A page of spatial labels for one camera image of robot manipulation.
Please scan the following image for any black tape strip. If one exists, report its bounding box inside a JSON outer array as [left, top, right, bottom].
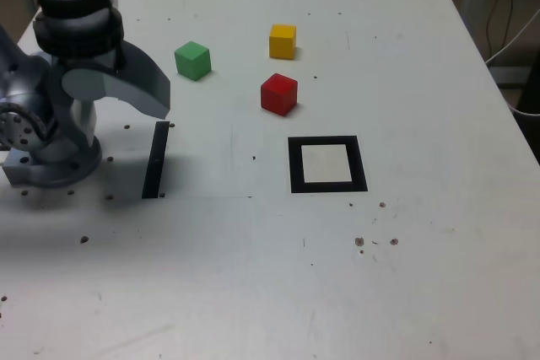
[[141, 121, 170, 200]]

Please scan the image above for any white cable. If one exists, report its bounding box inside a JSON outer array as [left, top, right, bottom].
[[483, 8, 540, 67], [508, 100, 540, 117]]

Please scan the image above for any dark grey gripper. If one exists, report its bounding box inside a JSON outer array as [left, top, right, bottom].
[[52, 40, 173, 121]]

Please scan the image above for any black tape square outline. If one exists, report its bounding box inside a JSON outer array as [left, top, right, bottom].
[[287, 135, 369, 195]]

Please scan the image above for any grey bar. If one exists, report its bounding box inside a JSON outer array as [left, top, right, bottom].
[[489, 65, 528, 89]]

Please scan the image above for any red cube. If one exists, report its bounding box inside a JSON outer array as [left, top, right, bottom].
[[260, 73, 299, 117]]

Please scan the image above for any green cube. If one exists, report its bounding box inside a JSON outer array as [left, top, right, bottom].
[[174, 40, 212, 82]]

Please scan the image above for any black cable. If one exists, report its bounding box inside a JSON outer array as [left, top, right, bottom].
[[485, 0, 515, 56]]

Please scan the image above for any yellow cube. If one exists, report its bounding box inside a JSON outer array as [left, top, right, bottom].
[[268, 24, 298, 60]]

